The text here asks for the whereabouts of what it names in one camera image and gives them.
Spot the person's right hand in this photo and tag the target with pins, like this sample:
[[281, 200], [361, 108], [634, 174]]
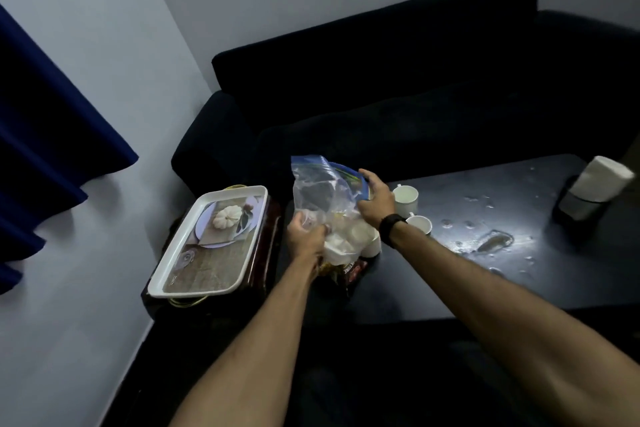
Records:
[[380, 204]]

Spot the person's left hand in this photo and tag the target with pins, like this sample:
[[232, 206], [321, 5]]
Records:
[[307, 241]]

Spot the plain white cup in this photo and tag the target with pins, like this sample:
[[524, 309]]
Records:
[[406, 199], [373, 245]]

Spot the green snack packet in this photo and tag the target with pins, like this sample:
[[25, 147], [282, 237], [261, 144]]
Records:
[[326, 270]]

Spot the white cup patterned base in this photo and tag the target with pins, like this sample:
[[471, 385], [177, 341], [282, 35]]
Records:
[[420, 225]]

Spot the clear zip bag blue seal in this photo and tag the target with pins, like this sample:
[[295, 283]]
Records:
[[320, 191]]

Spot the white paper napkins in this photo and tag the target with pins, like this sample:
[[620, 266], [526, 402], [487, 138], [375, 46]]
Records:
[[602, 179]]

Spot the person's left forearm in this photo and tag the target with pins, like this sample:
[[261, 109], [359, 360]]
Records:
[[250, 366]]

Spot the person's right forearm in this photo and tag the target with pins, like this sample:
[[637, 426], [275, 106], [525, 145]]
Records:
[[525, 331]]

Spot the black wristband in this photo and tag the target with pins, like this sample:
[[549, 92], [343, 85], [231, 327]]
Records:
[[390, 229]]

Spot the white paper packet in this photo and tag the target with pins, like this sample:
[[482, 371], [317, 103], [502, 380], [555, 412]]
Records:
[[340, 244]]

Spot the dark brown side table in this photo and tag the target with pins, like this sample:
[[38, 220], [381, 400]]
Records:
[[271, 241]]

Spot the white printed serving tray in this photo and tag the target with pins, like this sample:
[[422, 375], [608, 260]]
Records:
[[210, 271]]

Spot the black table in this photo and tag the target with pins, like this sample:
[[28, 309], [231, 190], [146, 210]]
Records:
[[450, 286]]

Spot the dark blue sofa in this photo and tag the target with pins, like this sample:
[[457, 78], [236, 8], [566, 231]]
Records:
[[400, 66]]

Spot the black mesh holder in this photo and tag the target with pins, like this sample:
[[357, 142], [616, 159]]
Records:
[[580, 209]]

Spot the blue curtain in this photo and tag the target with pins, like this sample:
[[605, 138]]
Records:
[[50, 141]]

